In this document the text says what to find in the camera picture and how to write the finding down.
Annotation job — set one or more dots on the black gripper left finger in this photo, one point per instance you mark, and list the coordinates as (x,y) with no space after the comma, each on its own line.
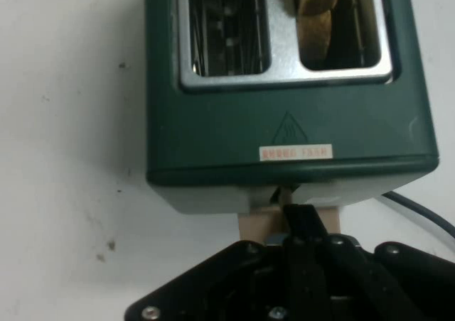
(231,282)

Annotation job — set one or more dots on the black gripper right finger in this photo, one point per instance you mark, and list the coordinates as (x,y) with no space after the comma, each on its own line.
(373,289)

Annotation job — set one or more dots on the beige toaster lever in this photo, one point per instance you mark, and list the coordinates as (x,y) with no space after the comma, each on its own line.
(259,225)

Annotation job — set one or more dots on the dark green toaster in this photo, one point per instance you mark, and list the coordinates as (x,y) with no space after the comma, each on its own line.
(284,133)

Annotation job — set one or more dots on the toasted bread slice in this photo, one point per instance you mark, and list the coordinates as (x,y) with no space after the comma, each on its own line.
(314,26)

